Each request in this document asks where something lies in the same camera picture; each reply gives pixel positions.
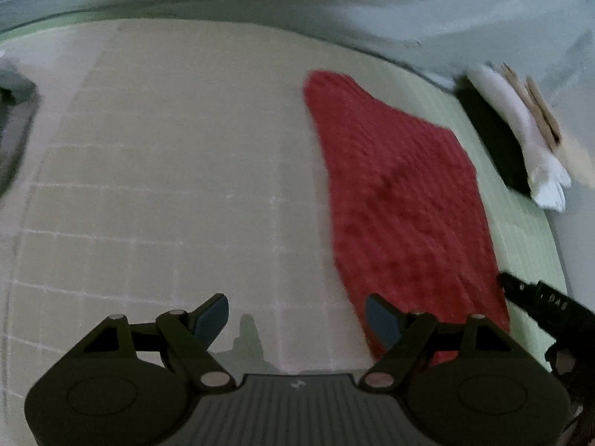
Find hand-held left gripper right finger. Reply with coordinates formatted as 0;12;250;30
360;294;517;388

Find black flat object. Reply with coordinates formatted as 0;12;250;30
454;74;531;195

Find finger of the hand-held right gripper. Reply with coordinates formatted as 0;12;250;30
496;271;542;319

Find light green mat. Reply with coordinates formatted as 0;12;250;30
363;51;565;377

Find wooden sticks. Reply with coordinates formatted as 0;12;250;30
501;62;562;150

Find red knitted cloth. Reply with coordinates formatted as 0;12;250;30
302;70;512;368

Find white cloth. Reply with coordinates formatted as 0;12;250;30
465;62;572;212

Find grey object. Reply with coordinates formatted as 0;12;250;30
0;58;42;198

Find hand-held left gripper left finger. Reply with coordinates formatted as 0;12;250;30
81;293;238;389

